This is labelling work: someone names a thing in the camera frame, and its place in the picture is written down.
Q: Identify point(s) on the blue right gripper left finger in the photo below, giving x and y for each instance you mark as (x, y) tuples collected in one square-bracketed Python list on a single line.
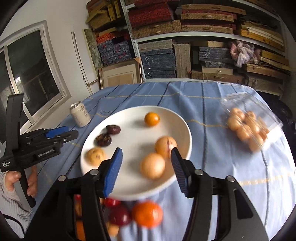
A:
[(111, 172)]

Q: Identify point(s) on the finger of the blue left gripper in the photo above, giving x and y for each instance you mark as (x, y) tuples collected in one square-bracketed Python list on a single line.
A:
[(66, 137), (51, 133)]

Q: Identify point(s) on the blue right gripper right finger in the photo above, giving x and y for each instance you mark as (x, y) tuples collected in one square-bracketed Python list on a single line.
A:
[(182, 171)]

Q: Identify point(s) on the red cherry tomato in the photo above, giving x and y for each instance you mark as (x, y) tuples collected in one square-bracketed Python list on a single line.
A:
[(111, 203)]

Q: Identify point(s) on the large tan round fruit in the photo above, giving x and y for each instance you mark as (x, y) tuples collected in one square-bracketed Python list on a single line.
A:
[(153, 166)]

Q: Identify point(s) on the dark brown chestnut fruit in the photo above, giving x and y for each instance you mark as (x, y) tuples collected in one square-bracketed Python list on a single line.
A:
[(103, 140)]

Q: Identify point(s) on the tan scarred round fruit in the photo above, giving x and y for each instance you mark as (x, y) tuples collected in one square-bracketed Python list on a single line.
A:
[(164, 146)]

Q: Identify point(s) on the dark red plum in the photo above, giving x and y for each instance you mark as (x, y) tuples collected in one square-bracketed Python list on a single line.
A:
[(120, 216)]

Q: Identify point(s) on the large orange mandarin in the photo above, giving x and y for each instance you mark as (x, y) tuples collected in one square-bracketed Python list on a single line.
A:
[(147, 214)]

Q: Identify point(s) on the person left hand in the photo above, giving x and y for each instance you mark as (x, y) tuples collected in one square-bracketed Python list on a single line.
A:
[(11, 177)]

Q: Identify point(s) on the white beverage can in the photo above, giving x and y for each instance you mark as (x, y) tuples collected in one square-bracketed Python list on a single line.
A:
[(80, 114)]

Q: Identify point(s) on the white ceramic plate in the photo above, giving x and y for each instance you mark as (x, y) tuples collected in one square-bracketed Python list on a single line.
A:
[(137, 140)]

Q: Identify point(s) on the blue checked tablecloth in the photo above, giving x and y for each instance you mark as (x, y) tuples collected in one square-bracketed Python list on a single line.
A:
[(268, 177)]

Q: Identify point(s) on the clear plastic fruit box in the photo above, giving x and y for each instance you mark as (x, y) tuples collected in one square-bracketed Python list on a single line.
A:
[(251, 120)]

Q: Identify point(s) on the framed picture leaning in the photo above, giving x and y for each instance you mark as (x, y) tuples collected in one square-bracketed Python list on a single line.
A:
[(126, 72)]

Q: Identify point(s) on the pink plastic bag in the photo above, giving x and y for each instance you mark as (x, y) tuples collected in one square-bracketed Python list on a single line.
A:
[(243, 52)]

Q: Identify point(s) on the metal storage shelf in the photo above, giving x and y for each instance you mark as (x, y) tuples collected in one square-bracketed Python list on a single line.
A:
[(189, 40)]

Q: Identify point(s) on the window with white frame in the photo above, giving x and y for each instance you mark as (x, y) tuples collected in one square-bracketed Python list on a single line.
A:
[(33, 70)]

